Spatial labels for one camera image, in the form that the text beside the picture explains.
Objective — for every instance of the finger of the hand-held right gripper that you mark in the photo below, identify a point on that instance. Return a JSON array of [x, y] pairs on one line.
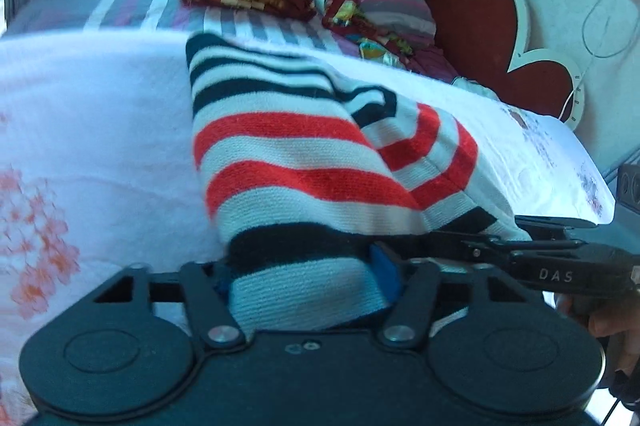
[[550, 224], [480, 248]]

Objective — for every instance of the colourful printed cloth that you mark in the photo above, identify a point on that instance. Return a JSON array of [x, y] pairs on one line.
[[360, 23]]

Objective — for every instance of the dark grey box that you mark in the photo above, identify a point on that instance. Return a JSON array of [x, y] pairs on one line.
[[631, 186]]

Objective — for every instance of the striped knit sweater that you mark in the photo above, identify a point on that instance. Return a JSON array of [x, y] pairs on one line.
[[290, 165]]

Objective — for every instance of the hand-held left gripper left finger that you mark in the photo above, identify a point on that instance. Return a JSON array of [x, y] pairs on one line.
[[200, 296]]

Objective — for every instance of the person's right hand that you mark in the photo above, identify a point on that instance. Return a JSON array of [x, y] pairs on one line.
[[617, 318]]

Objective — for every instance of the bed with striped sheet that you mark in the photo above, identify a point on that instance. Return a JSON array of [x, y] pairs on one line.
[[125, 0]]

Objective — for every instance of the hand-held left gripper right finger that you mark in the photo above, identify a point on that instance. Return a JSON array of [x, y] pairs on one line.
[[387, 268]]

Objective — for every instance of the red heart-shaped headboard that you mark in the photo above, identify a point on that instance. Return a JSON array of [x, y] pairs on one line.
[[475, 20]]

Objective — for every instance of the white floral blanket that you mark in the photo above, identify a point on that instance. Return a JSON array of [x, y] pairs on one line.
[[100, 115]]

